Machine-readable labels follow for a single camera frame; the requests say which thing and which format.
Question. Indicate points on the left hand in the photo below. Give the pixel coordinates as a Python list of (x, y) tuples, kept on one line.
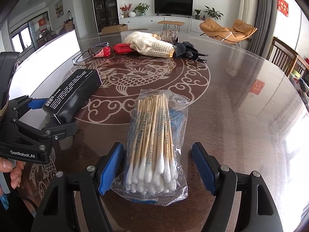
[(15, 172)]

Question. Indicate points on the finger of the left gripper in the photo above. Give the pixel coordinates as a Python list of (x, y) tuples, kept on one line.
[(36, 103)]

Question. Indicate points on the black hair clip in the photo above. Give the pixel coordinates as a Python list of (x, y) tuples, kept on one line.
[(187, 50)]

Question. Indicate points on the white cardboard box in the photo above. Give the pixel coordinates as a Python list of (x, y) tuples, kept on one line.
[(35, 69)]

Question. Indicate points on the red packet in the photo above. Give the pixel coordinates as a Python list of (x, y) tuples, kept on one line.
[(118, 49)]

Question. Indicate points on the green potted plant left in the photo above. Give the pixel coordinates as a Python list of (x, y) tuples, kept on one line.
[(141, 8)]

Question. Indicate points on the green potted plant right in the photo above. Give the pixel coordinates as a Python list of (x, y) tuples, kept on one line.
[(212, 13)]

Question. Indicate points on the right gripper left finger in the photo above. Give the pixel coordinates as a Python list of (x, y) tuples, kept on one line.
[(57, 210)]

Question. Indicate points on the cream knitted cloth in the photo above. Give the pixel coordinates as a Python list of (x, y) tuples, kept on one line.
[(149, 44)]

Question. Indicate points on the green potted plant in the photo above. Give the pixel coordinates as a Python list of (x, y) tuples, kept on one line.
[(141, 8), (212, 13)]

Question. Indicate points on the cotton swab bag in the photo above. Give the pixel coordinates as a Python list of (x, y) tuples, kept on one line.
[(153, 173)]

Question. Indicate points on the eyeglasses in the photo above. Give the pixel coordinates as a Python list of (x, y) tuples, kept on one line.
[(89, 53)]

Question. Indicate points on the black odor bar box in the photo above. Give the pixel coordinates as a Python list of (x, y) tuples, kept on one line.
[(67, 100)]

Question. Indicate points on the brown cardboard box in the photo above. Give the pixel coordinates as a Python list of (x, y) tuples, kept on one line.
[(114, 29)]

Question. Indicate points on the white tv cabinet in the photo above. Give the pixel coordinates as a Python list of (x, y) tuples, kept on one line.
[(152, 22)]

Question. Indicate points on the dark display cabinet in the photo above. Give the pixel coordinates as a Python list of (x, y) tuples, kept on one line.
[(106, 13)]

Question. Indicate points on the red wall decoration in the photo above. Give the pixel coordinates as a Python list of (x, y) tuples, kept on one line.
[(283, 7)]

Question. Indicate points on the grey curtain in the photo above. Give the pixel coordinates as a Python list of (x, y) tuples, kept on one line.
[(265, 24)]

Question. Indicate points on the wooden dining chair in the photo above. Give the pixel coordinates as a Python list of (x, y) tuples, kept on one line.
[(287, 59)]

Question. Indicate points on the black television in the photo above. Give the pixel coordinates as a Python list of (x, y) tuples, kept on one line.
[(174, 7)]

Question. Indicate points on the orange lounge chair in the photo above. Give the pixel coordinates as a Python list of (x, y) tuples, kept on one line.
[(239, 31)]

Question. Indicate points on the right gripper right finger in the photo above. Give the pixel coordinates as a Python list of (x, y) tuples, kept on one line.
[(257, 210)]

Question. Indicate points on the wooden bench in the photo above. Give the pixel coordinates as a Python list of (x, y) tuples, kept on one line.
[(166, 24)]

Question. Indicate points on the clear glass ornament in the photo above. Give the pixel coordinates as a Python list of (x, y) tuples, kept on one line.
[(169, 36)]

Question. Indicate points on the red flower vase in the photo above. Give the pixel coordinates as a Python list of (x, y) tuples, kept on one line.
[(125, 9)]

